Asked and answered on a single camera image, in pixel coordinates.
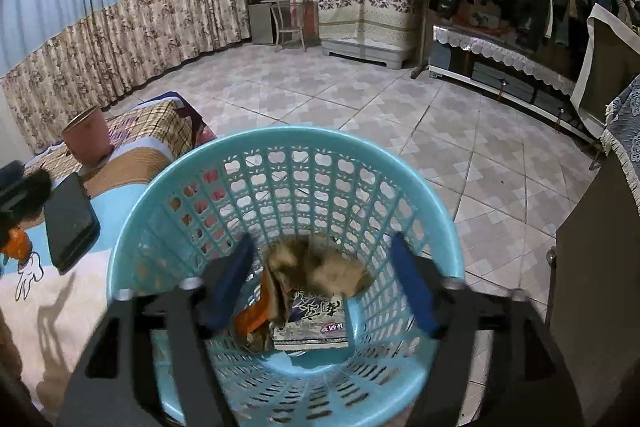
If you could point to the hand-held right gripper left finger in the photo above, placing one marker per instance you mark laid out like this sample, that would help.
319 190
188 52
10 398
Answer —
227 289

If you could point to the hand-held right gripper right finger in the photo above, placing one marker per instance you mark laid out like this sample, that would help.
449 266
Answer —
415 289

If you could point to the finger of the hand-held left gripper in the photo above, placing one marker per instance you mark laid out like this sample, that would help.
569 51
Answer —
25 197

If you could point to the orange plastic bag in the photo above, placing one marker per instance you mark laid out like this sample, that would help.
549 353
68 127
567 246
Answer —
247 319

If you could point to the orange fruit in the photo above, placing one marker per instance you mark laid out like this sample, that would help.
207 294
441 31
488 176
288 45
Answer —
15 246

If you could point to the brown plush toy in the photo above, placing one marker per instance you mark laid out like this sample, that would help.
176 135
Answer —
325 272

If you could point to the grey printed snack packet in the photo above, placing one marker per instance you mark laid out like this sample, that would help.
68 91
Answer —
315 318

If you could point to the blue plastic basket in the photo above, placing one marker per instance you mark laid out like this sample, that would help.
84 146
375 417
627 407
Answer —
320 377

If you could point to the black case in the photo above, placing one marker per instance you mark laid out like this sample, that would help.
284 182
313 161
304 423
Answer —
70 224

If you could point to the pink cup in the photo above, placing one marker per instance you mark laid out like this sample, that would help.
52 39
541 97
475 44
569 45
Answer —
87 137

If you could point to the dark wooden cabinet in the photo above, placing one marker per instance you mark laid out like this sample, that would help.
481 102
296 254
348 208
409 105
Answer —
595 287

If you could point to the low cabinet with lace cloth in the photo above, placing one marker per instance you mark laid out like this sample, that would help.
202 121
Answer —
500 62

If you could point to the blue fringed patterned cloth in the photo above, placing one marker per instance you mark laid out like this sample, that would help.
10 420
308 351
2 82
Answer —
625 127

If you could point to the patterned cloth covered appliance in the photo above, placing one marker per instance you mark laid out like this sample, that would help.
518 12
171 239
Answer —
367 12

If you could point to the grey water dispenser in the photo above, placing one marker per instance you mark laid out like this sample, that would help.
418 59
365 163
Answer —
265 7

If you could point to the brown cloth with cream border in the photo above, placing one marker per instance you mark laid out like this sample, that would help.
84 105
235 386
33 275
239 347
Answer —
610 57

